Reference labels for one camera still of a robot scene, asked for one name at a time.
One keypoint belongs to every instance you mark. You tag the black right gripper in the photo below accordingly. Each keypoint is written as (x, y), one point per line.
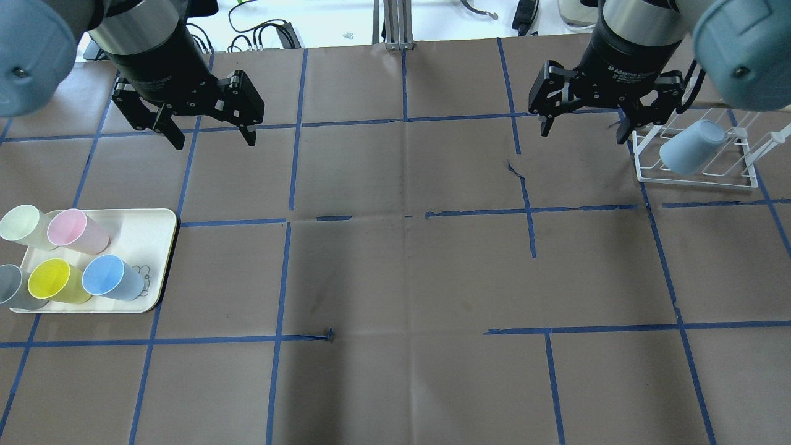
(624, 57)

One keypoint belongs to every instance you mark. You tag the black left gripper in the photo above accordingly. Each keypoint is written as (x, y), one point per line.
(162, 67)

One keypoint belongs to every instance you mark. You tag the light blue cup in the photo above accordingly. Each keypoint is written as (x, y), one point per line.
(688, 151)

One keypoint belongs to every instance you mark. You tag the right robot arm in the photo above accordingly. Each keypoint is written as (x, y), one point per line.
(741, 46)

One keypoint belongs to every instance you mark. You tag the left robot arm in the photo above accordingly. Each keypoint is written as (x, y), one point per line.
(39, 40)

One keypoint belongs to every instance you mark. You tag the pink cup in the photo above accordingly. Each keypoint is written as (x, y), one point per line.
(76, 230)

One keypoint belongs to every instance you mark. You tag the blue cup on tray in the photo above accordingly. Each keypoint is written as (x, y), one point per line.
(111, 277)

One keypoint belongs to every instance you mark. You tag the light green cup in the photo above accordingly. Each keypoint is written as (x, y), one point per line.
(27, 225)

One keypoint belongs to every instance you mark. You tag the yellow cup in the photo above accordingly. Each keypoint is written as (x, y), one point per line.
(55, 280)

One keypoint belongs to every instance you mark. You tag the grey cup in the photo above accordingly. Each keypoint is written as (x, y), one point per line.
(14, 290)

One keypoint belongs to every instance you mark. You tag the cream plastic tray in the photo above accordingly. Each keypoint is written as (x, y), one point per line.
(144, 239)

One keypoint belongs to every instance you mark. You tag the white wire cup rack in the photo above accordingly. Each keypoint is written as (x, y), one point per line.
(750, 136)

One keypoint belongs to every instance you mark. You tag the aluminium frame post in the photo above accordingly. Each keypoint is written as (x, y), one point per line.
(394, 24)

